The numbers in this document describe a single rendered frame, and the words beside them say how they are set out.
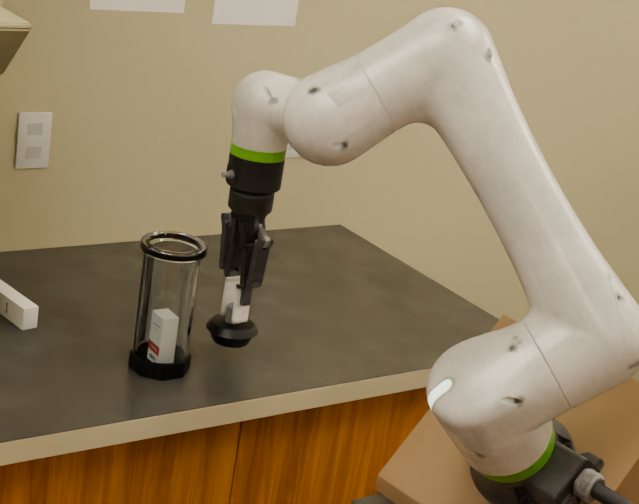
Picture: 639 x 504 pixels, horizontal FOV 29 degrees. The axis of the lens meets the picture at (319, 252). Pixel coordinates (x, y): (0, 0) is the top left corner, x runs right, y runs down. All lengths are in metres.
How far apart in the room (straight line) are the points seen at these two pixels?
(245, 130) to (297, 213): 0.93
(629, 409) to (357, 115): 0.57
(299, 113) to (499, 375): 0.41
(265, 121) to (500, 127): 0.55
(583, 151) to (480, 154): 1.96
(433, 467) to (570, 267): 0.42
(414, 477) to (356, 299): 0.77
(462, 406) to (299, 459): 0.72
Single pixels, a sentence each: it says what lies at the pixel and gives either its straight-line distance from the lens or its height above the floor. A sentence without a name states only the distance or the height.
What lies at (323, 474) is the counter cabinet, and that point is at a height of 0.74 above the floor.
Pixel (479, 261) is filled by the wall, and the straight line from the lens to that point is 3.38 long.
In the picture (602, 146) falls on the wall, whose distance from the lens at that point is 3.57.
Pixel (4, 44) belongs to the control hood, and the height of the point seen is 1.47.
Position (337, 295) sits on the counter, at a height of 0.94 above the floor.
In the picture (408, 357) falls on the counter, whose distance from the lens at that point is 2.33.
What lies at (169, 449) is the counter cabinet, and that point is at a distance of 2.08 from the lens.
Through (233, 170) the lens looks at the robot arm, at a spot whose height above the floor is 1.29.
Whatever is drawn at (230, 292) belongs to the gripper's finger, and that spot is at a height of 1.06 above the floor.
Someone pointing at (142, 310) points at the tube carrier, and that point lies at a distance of 2.07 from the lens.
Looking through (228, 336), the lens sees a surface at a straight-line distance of 2.14.
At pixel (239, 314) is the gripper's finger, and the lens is 2.15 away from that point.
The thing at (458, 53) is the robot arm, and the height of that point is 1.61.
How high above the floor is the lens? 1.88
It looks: 20 degrees down
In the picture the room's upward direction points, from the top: 9 degrees clockwise
